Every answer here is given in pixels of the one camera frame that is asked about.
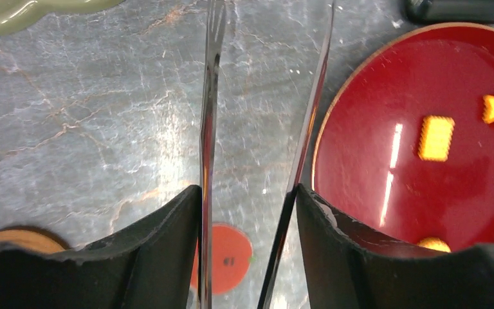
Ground black poker chip case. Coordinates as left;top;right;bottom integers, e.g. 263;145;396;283
403;0;494;24

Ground orange round cookie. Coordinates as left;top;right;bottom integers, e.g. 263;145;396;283
417;237;451;252

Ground red round coaster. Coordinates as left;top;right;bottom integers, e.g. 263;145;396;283
212;223;253;295

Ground red round tray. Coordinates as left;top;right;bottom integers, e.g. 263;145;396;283
311;23;494;250

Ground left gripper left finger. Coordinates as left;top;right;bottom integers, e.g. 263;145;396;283
0;185;201;308

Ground brown wooden coaster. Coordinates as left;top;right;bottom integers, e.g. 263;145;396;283
0;226;71;254

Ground metal tongs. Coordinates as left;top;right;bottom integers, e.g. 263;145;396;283
197;1;336;308

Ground yellow rectangular biscuit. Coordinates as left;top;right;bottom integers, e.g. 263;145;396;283
418;115;455;162

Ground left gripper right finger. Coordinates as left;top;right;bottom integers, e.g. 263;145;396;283
297;185;494;308

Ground green three-tier dessert stand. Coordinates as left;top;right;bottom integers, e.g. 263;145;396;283
0;0;121;35

